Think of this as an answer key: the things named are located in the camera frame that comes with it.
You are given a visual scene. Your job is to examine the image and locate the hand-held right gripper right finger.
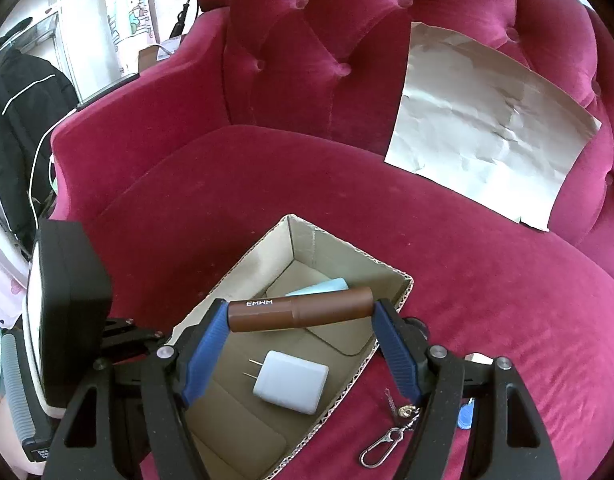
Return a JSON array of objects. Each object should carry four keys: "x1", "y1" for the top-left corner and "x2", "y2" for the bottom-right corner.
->
[{"x1": 374, "y1": 298, "x2": 562, "y2": 480}]

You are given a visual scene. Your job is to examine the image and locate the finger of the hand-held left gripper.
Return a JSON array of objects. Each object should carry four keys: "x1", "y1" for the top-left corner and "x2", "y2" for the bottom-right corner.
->
[{"x1": 101, "y1": 316, "x2": 164, "y2": 363}]

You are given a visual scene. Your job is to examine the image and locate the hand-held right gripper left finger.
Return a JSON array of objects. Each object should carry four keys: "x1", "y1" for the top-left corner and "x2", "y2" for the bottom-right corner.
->
[{"x1": 46, "y1": 297, "x2": 231, "y2": 480}]

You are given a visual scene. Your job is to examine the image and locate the large white charger plug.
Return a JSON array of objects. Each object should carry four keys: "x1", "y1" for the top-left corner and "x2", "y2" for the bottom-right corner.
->
[{"x1": 243, "y1": 350, "x2": 330, "y2": 416}]

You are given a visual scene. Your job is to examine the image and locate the light blue cosmetic bottle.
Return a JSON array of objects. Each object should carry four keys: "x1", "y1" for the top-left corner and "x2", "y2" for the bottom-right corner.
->
[{"x1": 284, "y1": 276, "x2": 349, "y2": 297}]

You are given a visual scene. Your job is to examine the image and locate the brown lipstick tube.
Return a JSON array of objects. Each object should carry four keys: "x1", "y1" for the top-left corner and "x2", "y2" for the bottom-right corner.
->
[{"x1": 227, "y1": 287, "x2": 375, "y2": 334}]

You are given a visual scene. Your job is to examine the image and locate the blue key fob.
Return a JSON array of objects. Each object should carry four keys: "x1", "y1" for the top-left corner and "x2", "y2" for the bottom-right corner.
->
[{"x1": 457, "y1": 397, "x2": 476, "y2": 431}]

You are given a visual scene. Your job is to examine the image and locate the brass keychain with carabiner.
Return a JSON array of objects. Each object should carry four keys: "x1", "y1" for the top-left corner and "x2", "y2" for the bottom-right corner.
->
[{"x1": 359, "y1": 389, "x2": 424, "y2": 467}]

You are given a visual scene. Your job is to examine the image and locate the white pink cloth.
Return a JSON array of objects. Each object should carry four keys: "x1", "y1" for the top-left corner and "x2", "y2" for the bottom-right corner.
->
[{"x1": 0, "y1": 210, "x2": 30, "y2": 328}]

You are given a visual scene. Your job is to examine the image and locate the red velvet tufted sofa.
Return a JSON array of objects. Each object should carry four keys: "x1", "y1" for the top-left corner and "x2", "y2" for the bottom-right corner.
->
[{"x1": 50, "y1": 0, "x2": 614, "y2": 480}]

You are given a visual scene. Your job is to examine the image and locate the black jacket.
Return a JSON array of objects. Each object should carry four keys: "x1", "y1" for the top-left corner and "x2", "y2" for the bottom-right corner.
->
[{"x1": 0, "y1": 50, "x2": 80, "y2": 256}]

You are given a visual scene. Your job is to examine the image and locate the crumpled beige paper sheet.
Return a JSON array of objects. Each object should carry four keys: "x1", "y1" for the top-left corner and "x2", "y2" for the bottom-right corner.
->
[{"x1": 384, "y1": 21, "x2": 602, "y2": 232}]

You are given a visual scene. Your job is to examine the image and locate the small cardboard box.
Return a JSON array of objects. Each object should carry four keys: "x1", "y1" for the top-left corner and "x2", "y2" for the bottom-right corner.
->
[{"x1": 137, "y1": 42, "x2": 180, "y2": 75}]

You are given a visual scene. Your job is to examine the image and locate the grey metal rack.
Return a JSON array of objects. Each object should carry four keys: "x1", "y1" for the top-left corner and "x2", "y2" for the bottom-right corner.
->
[{"x1": 0, "y1": 0, "x2": 110, "y2": 106}]

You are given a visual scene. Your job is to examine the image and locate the grey ribbed hose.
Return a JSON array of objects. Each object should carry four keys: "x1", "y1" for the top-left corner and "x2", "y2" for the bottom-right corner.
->
[{"x1": 1, "y1": 334, "x2": 40, "y2": 443}]

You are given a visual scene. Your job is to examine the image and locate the cartoon wall poster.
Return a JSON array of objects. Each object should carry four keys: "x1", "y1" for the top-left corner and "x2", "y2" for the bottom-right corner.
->
[{"x1": 106, "y1": 0, "x2": 160, "y2": 76}]

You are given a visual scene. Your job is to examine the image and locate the black cable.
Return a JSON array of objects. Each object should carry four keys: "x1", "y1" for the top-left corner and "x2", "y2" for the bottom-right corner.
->
[{"x1": 169, "y1": 0, "x2": 200, "y2": 38}]

